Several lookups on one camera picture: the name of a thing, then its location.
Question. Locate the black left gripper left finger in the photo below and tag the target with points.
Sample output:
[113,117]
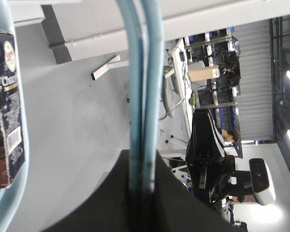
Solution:
[107,208]

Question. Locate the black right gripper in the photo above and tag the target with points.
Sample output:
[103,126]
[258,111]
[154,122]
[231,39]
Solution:
[208,164]

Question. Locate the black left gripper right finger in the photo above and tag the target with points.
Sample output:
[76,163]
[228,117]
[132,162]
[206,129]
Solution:
[176,210]

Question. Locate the Chocofello cookie box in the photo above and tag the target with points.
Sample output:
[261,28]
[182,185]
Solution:
[12,152]

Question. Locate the light blue plastic basket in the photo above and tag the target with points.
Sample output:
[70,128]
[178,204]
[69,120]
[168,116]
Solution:
[144,30]

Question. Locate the seated person in black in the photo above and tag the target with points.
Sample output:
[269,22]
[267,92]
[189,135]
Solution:
[232,135]

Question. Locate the cardboard box on desk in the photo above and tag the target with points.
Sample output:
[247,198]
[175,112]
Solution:
[204,73]

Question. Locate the white office desk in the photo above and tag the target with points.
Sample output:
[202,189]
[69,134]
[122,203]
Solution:
[179,69]

